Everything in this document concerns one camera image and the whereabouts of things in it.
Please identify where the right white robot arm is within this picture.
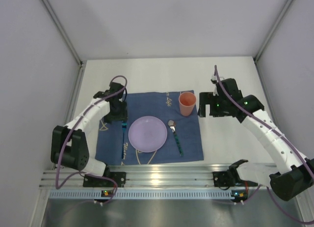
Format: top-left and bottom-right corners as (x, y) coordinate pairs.
(198, 76), (314, 201)

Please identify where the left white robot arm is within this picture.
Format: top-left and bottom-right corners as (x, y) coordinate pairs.
(51, 81), (128, 177)

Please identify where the metal spoon teal handle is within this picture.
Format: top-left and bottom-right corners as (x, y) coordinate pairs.
(168, 120), (184, 156)

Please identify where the left aluminium frame post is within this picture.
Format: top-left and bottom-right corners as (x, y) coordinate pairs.
(36, 0), (82, 65)

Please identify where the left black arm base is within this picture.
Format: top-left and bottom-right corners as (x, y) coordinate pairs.
(83, 172), (127, 188)

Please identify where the aluminium mounting rail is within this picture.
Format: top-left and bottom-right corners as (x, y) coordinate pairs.
(40, 164), (306, 188)

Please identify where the aluminium frame post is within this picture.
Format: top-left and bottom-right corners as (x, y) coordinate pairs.
(36, 0), (82, 65)
(253, 0), (302, 63)

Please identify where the blue embroidered cloth placemat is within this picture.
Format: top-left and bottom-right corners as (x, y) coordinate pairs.
(96, 92), (204, 165)

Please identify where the purple plastic plate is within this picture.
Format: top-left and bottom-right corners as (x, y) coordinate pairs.
(128, 116), (167, 153)

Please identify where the perforated grey cable duct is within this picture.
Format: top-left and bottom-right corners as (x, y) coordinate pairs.
(49, 189), (246, 200)

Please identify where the blue plastic fork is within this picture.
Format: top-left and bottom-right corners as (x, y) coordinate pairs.
(121, 121), (127, 160)

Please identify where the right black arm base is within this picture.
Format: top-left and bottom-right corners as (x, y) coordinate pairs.
(212, 171), (258, 188)

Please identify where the right aluminium frame post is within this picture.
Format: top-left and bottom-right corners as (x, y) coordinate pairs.
(253, 0), (302, 63)

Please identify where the orange plastic cup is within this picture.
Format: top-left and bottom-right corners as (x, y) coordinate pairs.
(179, 92), (196, 117)

